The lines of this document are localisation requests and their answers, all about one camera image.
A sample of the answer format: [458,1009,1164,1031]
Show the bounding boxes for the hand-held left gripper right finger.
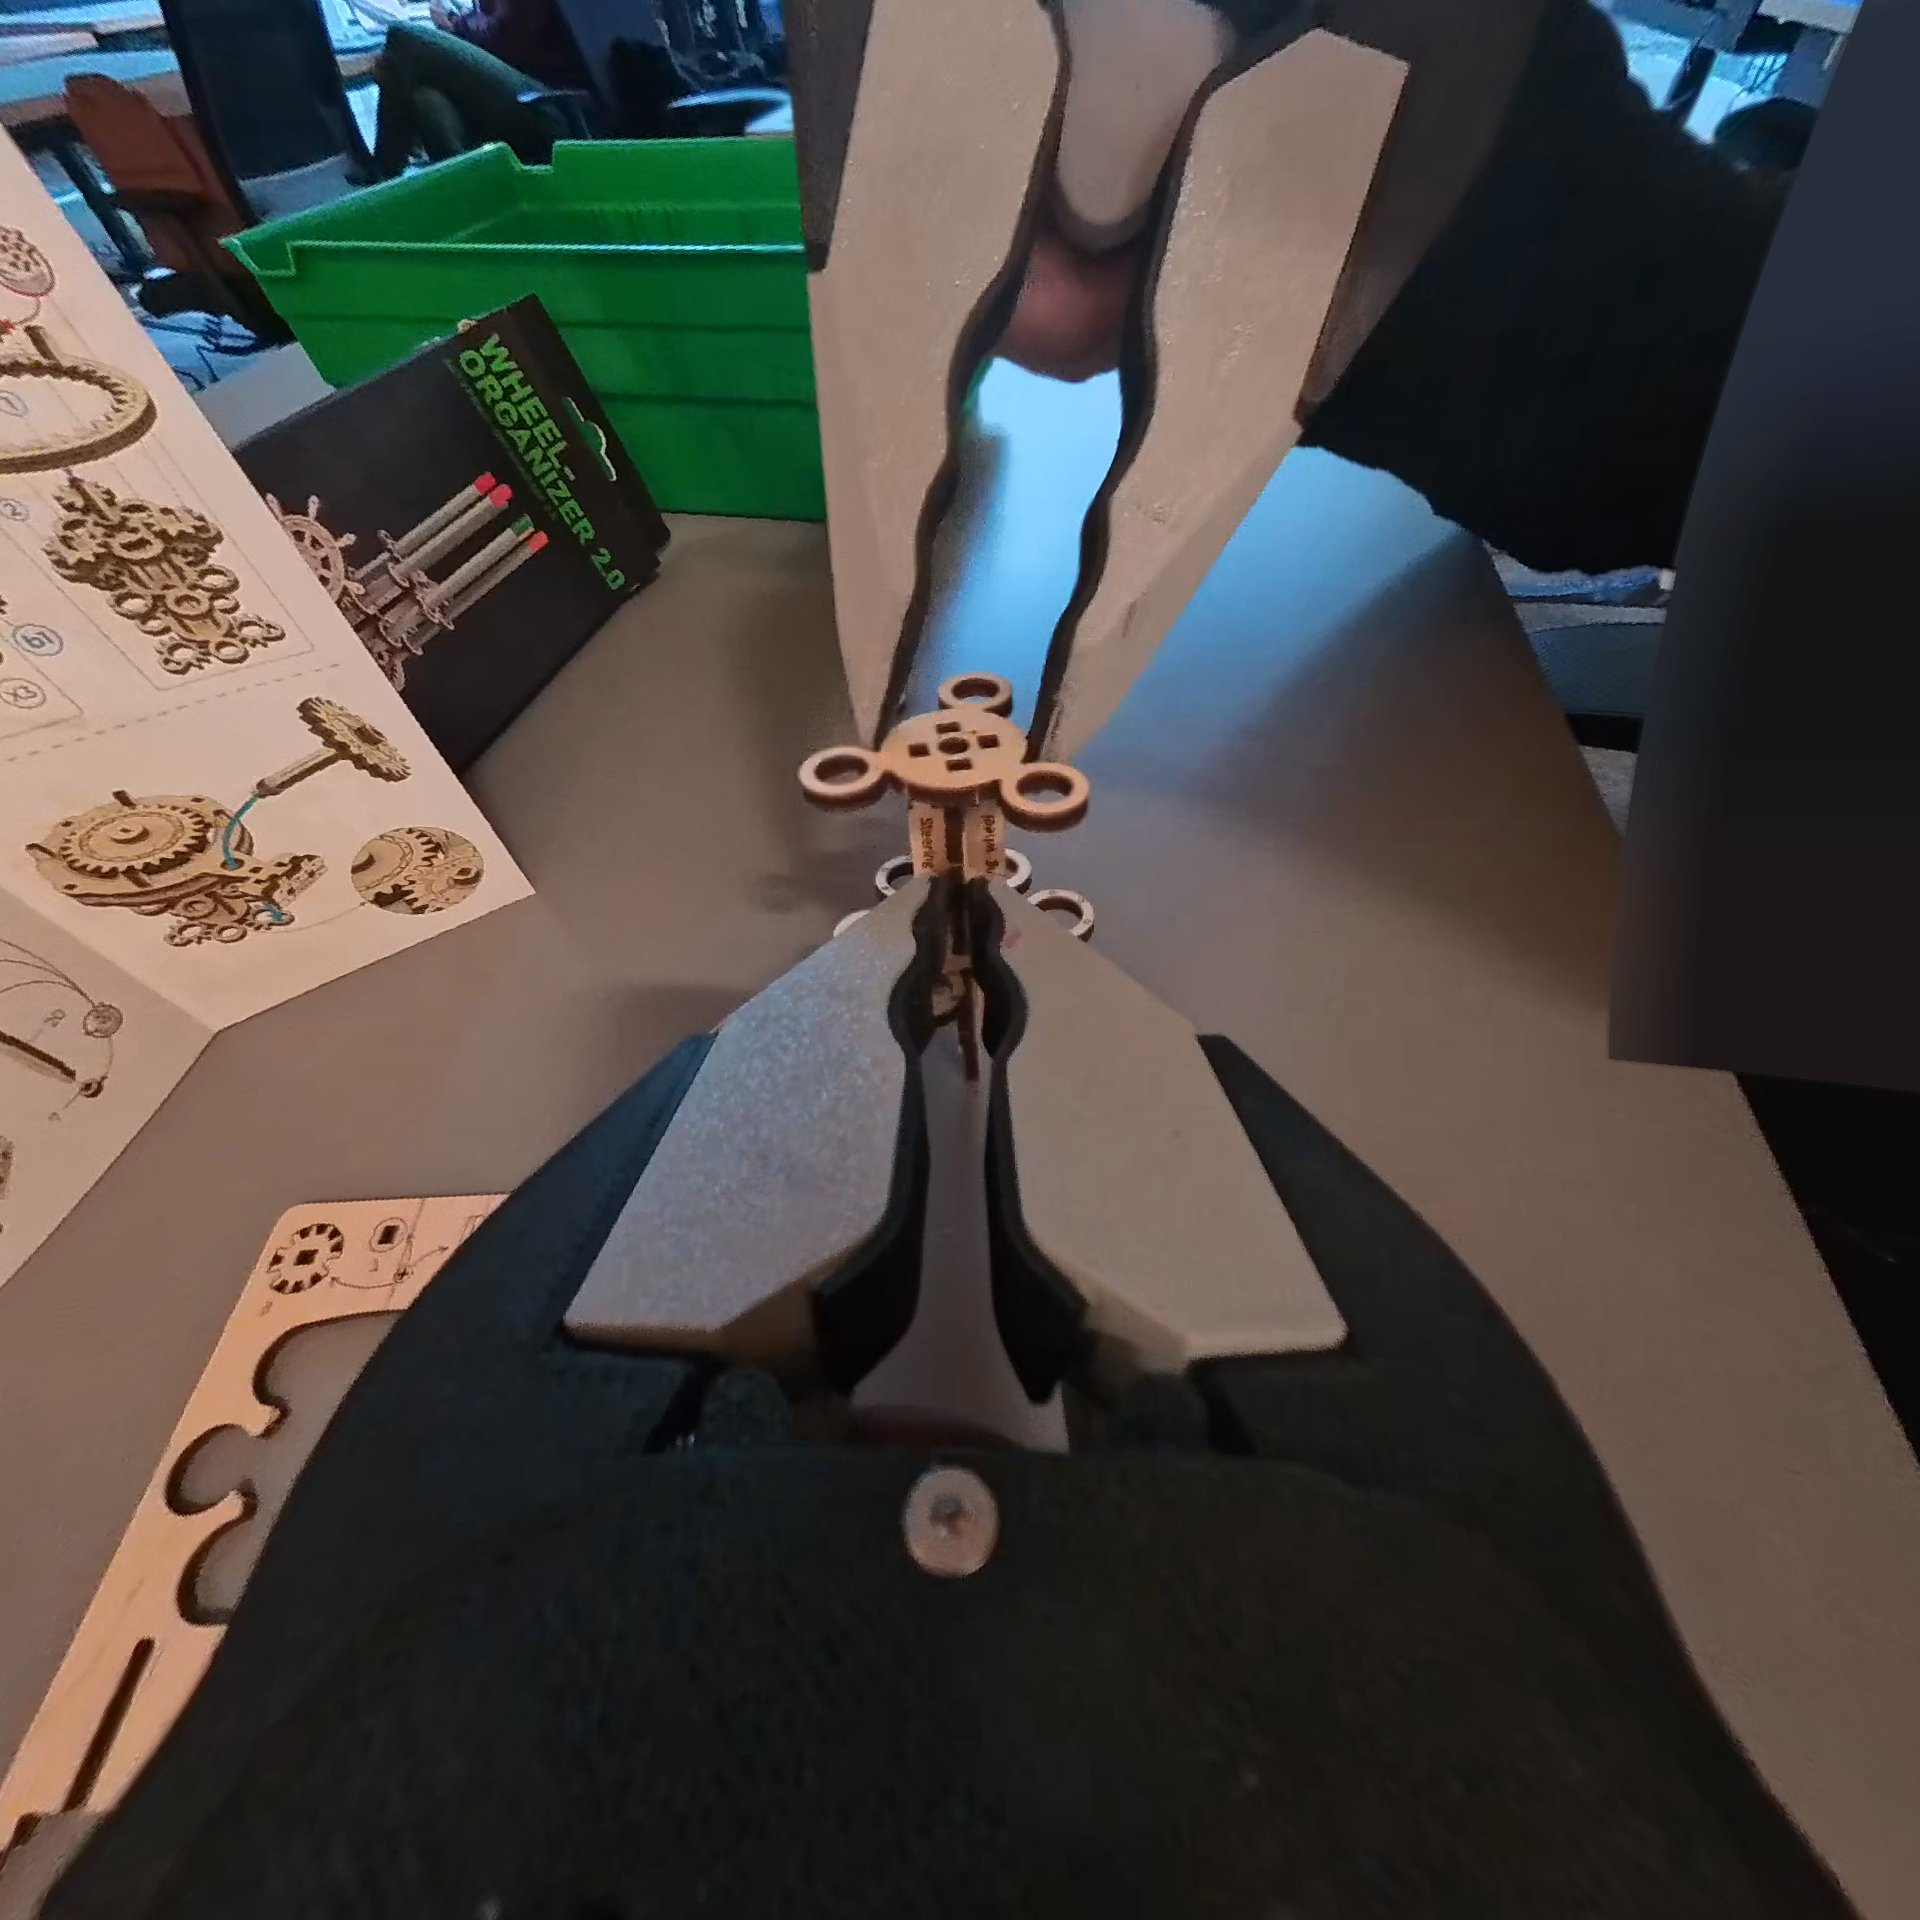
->
[978,885,1352,1401]

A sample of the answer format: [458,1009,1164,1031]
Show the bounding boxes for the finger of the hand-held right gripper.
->
[1032,27,1416,762]
[806,0,1072,753]

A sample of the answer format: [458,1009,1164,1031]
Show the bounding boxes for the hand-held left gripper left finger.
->
[565,882,932,1392]

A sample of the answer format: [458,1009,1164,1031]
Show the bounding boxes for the wooden shaft with ring base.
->
[840,803,1102,1085]

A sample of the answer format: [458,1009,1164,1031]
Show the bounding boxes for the three-ring wooden disc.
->
[795,673,1090,825]

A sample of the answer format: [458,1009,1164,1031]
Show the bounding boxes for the person's right forearm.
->
[1305,0,1802,577]

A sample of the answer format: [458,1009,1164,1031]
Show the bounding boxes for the laser-cut wooden parts sheet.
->
[0,1191,513,1865]

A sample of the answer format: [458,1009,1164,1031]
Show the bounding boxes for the black model kit box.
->
[230,293,674,778]

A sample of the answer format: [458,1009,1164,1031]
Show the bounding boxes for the person's right hand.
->
[1002,244,1130,386]

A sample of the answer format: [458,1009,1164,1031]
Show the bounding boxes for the green plastic bin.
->
[221,133,832,527]

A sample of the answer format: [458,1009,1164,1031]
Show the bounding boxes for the folded assembly instruction leaflet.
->
[0,129,540,1296]

